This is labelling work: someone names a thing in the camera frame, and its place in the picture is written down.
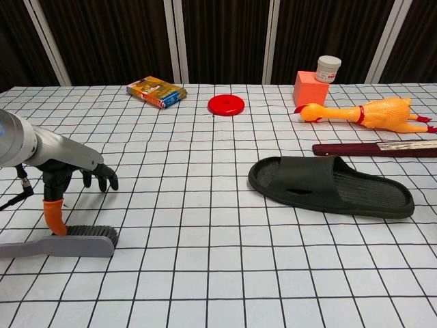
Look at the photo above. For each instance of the colourful printed cardboard box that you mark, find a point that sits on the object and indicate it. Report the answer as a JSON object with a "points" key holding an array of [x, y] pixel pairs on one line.
{"points": [[153, 90]]}

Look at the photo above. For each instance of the dark red folding fan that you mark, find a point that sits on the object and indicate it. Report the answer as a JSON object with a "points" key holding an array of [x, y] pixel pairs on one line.
{"points": [[341, 149]]}

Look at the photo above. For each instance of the black rubber slipper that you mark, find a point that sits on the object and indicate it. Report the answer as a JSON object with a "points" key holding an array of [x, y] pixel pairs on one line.
{"points": [[307, 174]]}

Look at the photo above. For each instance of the grey cleaning brush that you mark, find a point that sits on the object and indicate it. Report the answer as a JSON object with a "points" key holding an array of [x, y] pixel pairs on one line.
{"points": [[78, 246]]}

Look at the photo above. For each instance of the yellow rubber chicken toy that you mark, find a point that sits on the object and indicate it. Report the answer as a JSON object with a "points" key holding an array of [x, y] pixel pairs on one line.
{"points": [[385, 112]]}

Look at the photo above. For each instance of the small white jar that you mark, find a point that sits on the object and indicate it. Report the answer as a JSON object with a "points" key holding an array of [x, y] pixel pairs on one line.
{"points": [[327, 70]]}

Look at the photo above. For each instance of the white checkered tablecloth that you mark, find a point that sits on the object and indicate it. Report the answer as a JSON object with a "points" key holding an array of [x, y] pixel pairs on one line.
{"points": [[205, 273]]}

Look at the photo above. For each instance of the black white-framed folding screen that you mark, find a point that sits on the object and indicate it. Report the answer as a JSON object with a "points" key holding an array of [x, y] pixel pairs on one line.
{"points": [[222, 34]]}

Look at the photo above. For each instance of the orange foam cube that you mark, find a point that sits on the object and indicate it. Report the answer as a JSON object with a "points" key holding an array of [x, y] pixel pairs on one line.
{"points": [[309, 90]]}

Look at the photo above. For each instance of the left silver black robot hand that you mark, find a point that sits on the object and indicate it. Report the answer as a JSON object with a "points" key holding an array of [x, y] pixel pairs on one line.
{"points": [[65, 150]]}

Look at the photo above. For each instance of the red plastic disc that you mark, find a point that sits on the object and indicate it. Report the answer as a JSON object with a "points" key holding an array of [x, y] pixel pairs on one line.
{"points": [[235, 107]]}

